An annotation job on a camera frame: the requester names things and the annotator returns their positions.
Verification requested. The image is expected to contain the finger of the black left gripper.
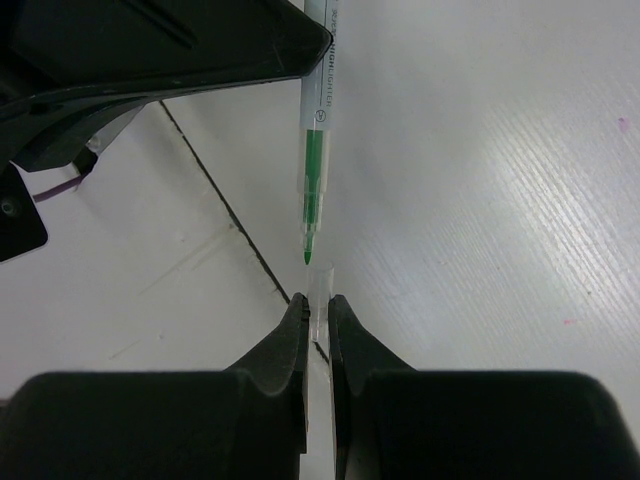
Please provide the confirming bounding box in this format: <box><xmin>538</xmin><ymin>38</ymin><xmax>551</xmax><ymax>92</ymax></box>
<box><xmin>1</xmin><ymin>1</ymin><xmax>332</xmax><ymax>170</ymax></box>

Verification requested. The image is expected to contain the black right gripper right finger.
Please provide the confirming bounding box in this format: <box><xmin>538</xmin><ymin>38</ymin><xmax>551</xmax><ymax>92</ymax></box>
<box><xmin>328</xmin><ymin>295</ymin><xmax>628</xmax><ymax>479</ymax></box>

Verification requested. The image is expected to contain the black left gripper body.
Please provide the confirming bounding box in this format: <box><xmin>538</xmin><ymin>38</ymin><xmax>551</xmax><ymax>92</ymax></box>
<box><xmin>0</xmin><ymin>163</ymin><xmax>48</xmax><ymax>262</ymax></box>

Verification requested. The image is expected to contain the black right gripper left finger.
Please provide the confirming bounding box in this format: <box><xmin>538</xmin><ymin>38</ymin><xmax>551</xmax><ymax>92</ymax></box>
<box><xmin>1</xmin><ymin>294</ymin><xmax>309</xmax><ymax>479</ymax></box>

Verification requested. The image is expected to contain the clear pen cap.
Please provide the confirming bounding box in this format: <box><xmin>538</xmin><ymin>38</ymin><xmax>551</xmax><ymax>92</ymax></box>
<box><xmin>307</xmin><ymin>263</ymin><xmax>334</xmax><ymax>344</ymax></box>

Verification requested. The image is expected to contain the green highlighter pen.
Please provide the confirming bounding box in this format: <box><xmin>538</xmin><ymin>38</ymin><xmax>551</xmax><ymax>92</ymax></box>
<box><xmin>298</xmin><ymin>0</ymin><xmax>339</xmax><ymax>264</ymax></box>

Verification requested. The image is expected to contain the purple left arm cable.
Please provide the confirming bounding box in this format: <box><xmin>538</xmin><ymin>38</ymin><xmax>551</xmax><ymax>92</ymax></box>
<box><xmin>31</xmin><ymin>182</ymin><xmax>84</xmax><ymax>204</ymax></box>

